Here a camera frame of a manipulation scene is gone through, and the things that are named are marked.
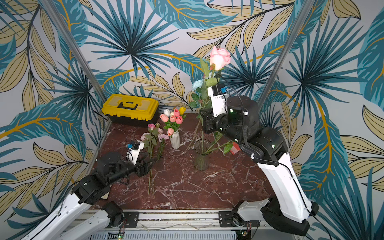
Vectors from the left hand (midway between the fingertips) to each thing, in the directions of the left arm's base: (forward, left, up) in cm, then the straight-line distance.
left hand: (151, 160), depth 68 cm
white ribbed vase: (+20, -8, -13) cm, 25 cm away
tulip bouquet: (+19, -8, +7) cm, 22 cm away
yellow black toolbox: (+38, +20, -7) cm, 44 cm away
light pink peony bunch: (+25, +10, -22) cm, 35 cm away
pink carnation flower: (+26, +2, -20) cm, 33 cm away
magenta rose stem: (+32, +9, -16) cm, 37 cm away
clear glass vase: (+11, -24, -8) cm, 28 cm away
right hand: (+7, -21, +25) cm, 34 cm away
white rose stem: (+3, -33, +10) cm, 35 cm away
